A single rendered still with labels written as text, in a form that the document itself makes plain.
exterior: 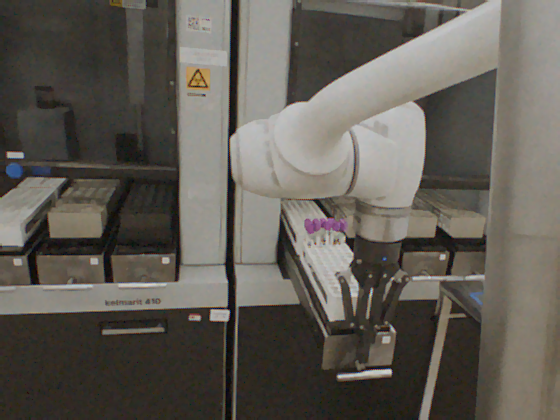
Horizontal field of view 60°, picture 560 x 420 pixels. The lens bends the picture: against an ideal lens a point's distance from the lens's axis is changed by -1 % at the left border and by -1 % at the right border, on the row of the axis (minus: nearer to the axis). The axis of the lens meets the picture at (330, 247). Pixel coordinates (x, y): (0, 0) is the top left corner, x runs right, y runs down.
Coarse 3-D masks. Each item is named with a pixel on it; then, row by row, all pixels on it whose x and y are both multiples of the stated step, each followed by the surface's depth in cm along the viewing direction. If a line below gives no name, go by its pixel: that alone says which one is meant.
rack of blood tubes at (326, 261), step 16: (320, 256) 104; (336, 256) 105; (352, 256) 106; (320, 272) 96; (336, 272) 98; (320, 288) 102; (336, 288) 91; (352, 288) 92; (336, 304) 87; (368, 304) 89
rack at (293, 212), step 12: (288, 204) 138; (300, 204) 139; (312, 204) 140; (288, 216) 129; (300, 216) 129; (312, 216) 130; (324, 216) 130; (288, 228) 130; (300, 228) 120; (300, 240) 115
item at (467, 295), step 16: (448, 288) 106; (464, 288) 106; (480, 288) 107; (448, 304) 109; (464, 304) 99; (480, 304) 100; (480, 320) 93; (432, 336) 113; (432, 352) 113; (432, 368) 115; (432, 384) 117; (416, 416) 121
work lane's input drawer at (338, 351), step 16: (288, 240) 125; (288, 256) 119; (288, 272) 119; (304, 272) 107; (304, 288) 102; (304, 304) 101; (320, 304) 94; (320, 320) 90; (320, 336) 88; (336, 336) 86; (352, 336) 86; (384, 336) 88; (320, 352) 89; (336, 352) 87; (352, 352) 88; (384, 352) 90; (336, 368) 88
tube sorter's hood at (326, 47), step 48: (336, 0) 107; (384, 0) 110; (432, 0) 115; (480, 0) 122; (336, 48) 111; (384, 48) 114; (432, 96) 121; (480, 96) 124; (432, 144) 126; (480, 144) 129
